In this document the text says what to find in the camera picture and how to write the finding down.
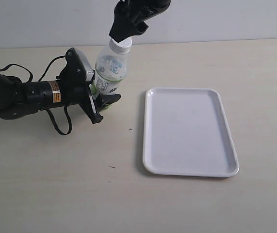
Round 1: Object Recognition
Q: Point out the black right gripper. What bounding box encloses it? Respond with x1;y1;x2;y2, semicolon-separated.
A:
109;0;171;42

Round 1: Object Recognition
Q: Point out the clear plastic drink bottle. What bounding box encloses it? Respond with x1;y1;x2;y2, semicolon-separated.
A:
90;44;129;99

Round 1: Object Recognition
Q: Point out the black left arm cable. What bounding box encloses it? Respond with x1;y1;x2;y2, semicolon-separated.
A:
0;55;72;135

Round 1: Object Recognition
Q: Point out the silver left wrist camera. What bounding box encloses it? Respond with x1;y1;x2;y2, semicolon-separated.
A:
66;48;93;82

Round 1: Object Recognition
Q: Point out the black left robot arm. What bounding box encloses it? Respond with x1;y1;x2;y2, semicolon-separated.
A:
0;48;121;124

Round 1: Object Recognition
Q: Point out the white rectangular plastic tray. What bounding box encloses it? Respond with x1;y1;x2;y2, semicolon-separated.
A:
142;87;240;178

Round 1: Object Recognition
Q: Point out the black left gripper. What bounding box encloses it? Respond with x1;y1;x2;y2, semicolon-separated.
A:
58;53;121;124

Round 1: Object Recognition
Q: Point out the white bottle cap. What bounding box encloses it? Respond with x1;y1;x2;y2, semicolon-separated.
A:
109;37;132;54

